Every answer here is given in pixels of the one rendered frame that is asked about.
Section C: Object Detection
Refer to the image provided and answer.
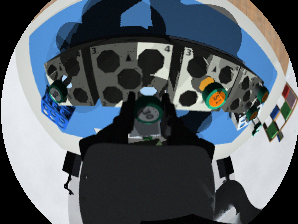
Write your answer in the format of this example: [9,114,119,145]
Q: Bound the blue tube rack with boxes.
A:
[41,91,76,130]

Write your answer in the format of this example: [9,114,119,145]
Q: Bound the blue flat mat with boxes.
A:
[29,0,278,145]

